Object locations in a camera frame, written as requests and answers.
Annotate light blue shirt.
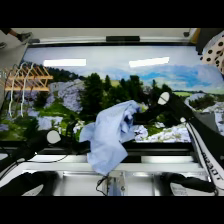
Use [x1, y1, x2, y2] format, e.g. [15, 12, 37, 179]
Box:
[78, 99, 143, 176]

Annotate brown clothes hanger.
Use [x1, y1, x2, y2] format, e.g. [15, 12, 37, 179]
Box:
[3, 79, 52, 93]
[5, 64, 55, 82]

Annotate white clothes hanger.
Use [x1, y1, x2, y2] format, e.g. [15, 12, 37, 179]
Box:
[19, 61, 36, 118]
[7, 63, 22, 118]

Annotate grey garment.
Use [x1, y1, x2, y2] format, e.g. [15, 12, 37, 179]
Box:
[192, 111, 221, 134]

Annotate person's legs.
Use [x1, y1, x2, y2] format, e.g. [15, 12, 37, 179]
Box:
[0, 28, 35, 50]

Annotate white black-dotted garment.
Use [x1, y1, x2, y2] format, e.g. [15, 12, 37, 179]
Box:
[199, 30, 224, 76]

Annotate black cable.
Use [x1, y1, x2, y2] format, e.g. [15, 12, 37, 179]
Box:
[95, 175, 110, 197]
[25, 153, 69, 165]

